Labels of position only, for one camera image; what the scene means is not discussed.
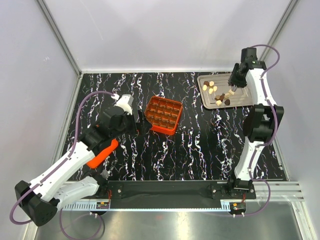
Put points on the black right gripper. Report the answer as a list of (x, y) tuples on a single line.
[(232, 79)]

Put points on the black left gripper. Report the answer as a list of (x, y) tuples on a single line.
[(141, 123)]

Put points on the orange chocolate box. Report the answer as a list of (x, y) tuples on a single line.
[(164, 115)]

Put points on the metal tongs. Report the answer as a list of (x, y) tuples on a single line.
[(234, 88)]

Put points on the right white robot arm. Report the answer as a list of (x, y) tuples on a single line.
[(261, 124)]

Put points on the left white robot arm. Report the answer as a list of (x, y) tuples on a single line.
[(44, 196)]

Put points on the dark heart chocolate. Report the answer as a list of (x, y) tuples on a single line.
[(227, 102)]

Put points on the dark round chocolate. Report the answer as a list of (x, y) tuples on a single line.
[(206, 83)]

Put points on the silver metal tray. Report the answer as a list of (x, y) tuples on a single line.
[(216, 93)]

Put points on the orange box lid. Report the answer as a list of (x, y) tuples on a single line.
[(97, 160)]

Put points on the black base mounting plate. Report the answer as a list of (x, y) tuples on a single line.
[(214, 189)]

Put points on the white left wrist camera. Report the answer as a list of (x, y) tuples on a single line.
[(125, 102)]

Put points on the aluminium frame rail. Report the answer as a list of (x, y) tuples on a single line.
[(58, 35)]

